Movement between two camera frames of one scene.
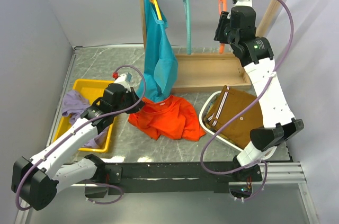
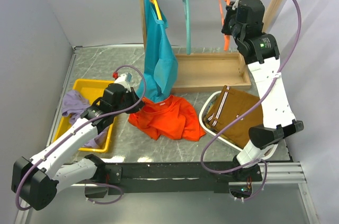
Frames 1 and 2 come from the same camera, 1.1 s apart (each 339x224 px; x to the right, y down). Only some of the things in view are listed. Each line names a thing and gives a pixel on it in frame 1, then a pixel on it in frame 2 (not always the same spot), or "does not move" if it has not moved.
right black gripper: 223,21 to 230,12
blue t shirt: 160,63 does not move
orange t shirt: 173,118 does not move
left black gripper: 133,96 does not move
